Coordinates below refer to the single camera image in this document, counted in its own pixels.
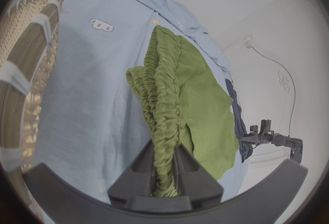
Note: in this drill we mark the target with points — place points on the green shorts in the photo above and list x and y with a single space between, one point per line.
205 115

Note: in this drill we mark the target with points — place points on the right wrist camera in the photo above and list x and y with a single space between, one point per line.
254 128

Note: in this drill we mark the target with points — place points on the dark blue garment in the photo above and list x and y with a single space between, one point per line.
240 120

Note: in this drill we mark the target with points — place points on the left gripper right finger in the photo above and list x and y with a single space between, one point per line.
195 182

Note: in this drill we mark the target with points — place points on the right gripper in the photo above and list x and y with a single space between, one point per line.
259 138

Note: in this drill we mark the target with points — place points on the round woven basket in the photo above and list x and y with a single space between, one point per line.
23 51

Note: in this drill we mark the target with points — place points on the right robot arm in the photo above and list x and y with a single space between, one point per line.
285 140

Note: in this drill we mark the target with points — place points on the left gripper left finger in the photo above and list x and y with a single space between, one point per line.
133 182

